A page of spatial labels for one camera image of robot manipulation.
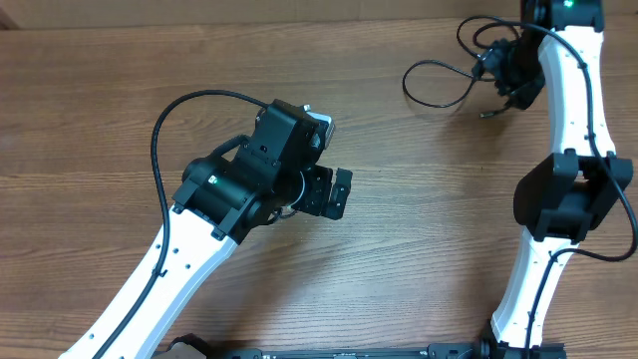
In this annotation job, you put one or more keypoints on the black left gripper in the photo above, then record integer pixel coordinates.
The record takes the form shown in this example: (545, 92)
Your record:
(315, 202)

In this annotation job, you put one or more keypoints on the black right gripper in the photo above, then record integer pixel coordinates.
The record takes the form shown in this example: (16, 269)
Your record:
(522, 95)

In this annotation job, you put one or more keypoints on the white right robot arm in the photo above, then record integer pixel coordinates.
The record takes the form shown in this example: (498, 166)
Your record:
(556, 48)

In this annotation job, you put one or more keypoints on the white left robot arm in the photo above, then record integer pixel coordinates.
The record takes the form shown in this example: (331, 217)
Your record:
(242, 184)

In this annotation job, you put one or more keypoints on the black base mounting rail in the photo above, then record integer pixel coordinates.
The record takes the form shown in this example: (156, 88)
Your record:
(191, 346)

